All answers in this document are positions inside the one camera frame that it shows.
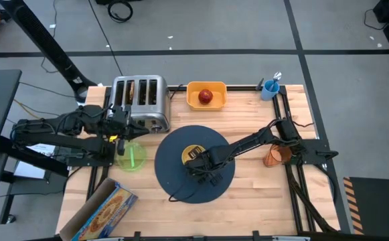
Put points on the green translucent plate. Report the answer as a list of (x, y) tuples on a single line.
[(138, 161)]

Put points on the black stand leg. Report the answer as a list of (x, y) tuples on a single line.
[(47, 43)]

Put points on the silver four-slot toaster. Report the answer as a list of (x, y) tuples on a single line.
[(162, 100)]

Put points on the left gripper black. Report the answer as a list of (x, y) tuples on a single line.
[(118, 120)]

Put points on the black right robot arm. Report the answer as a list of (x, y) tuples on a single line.
[(247, 140)]

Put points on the blue patterned bowl yellow inside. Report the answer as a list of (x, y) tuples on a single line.
[(185, 154)]

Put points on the yellow plastic tray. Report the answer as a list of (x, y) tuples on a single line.
[(194, 100)]

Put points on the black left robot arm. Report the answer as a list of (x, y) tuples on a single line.
[(63, 140)]

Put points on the round dark woven placemat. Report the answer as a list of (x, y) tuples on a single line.
[(170, 167)]

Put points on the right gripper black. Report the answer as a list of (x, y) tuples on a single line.
[(207, 160)]

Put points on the blue cereal box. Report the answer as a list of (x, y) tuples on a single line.
[(107, 211)]

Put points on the red apple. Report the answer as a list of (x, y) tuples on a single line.
[(206, 96)]

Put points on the black mat with striped edges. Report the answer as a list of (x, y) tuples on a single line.
[(378, 204)]

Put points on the white paper sheet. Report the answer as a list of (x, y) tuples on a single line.
[(30, 170)]

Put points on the orange faceted tumbler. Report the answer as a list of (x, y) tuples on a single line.
[(274, 158)]

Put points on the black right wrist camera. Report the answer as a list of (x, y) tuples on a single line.
[(215, 179)]

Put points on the blue plastic cup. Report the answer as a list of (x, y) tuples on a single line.
[(268, 94)]

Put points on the black aluminium table frame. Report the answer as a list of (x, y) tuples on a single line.
[(276, 107)]

